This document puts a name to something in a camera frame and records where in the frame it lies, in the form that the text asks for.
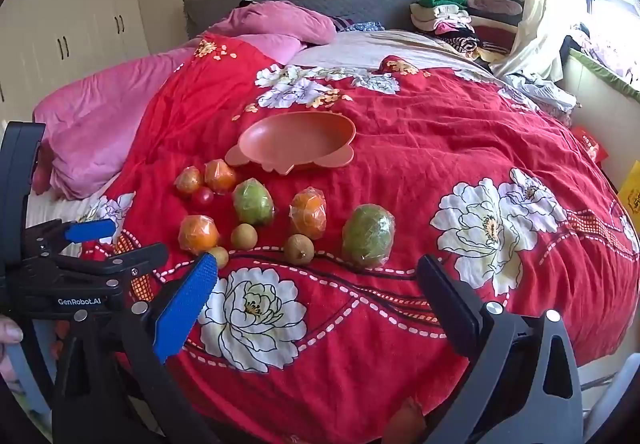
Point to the brown longan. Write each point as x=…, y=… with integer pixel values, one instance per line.
x=244, y=236
x=299, y=249
x=221, y=256

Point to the red box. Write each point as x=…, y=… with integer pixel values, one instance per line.
x=590, y=144

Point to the yellow bag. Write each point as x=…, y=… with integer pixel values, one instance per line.
x=631, y=199

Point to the person's left hand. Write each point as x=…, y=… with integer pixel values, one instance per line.
x=10, y=331

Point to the pink fleece blanket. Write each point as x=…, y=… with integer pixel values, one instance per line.
x=100, y=114

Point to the green-edged sill cushion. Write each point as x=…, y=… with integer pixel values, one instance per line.
x=615, y=82

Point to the blue floral cloth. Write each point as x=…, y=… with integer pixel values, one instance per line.
x=370, y=26

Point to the stack of folded clothes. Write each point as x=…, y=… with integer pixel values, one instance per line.
x=450, y=17

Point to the salmon pink plastic plate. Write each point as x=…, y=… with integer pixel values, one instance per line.
x=292, y=139

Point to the white crumpled clothes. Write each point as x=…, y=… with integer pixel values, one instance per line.
x=542, y=92

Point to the beige blanket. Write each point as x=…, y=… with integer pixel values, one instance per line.
x=360, y=47

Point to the red cherry tomato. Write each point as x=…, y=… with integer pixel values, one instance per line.
x=202, y=199

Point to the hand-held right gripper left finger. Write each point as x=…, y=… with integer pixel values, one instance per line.
x=187, y=304

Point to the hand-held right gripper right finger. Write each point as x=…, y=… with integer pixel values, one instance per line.
x=450, y=304

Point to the white striped bed sheet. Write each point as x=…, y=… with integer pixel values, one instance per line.
x=55, y=209

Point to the dark red folded cloth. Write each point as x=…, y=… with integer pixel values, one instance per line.
x=497, y=34

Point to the large green fruit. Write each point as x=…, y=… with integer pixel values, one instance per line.
x=367, y=236

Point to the red floral blanket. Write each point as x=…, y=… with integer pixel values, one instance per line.
x=425, y=139

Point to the mauve folded garment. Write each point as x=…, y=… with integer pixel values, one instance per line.
x=497, y=5

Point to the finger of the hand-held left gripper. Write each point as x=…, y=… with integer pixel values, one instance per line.
x=90, y=230
x=142, y=258

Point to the white wardrobe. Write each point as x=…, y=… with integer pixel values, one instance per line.
x=75, y=9

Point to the purple striped pillow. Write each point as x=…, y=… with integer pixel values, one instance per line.
x=345, y=23

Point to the small plastic-wrapped orange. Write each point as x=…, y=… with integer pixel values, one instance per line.
x=189, y=180

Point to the dark hanging garment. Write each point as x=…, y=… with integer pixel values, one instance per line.
x=570, y=47

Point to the small green fruit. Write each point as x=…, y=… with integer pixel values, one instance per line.
x=253, y=201

